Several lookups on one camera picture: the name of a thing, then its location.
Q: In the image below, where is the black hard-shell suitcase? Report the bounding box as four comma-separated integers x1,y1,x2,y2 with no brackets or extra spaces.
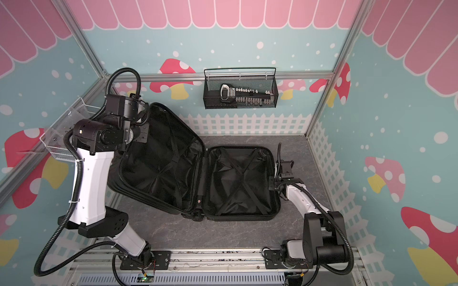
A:
107,103,281,221

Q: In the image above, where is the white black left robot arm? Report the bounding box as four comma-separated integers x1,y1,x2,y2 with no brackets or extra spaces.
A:
33,67,155,277

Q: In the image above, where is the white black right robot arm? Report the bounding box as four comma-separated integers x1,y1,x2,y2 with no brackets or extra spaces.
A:
261,144,355,282

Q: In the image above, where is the socket wrench set in basket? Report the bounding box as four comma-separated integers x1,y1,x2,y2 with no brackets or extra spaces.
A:
218,84,277,108

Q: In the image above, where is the clear plastic wall bin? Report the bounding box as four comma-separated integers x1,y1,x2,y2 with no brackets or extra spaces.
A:
39,98,100,162

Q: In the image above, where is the black wire mesh wall basket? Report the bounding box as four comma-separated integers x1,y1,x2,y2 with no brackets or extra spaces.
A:
203,67,279,109

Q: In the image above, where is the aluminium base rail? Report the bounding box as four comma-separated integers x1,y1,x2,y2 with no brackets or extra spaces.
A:
64,247,366,286

